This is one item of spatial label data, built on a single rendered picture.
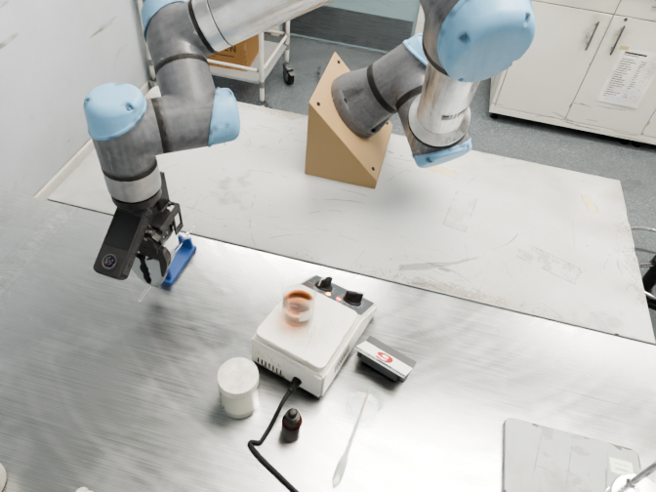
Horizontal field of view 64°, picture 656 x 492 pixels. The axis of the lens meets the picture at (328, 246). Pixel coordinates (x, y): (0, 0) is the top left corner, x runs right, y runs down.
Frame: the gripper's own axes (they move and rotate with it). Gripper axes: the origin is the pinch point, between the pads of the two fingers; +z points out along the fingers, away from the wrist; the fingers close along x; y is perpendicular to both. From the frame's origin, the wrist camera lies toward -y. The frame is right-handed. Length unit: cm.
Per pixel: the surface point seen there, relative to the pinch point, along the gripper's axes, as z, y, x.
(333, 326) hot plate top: -5.4, -0.9, -32.7
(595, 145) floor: 96, 236, -122
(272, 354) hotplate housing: -2.9, -7.3, -25.4
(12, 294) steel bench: 3.3, -8.4, 22.3
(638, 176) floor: 96, 216, -144
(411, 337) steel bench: 3.5, 7.8, -44.9
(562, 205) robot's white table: 4, 55, -70
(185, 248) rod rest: 2.5, 11.3, -0.2
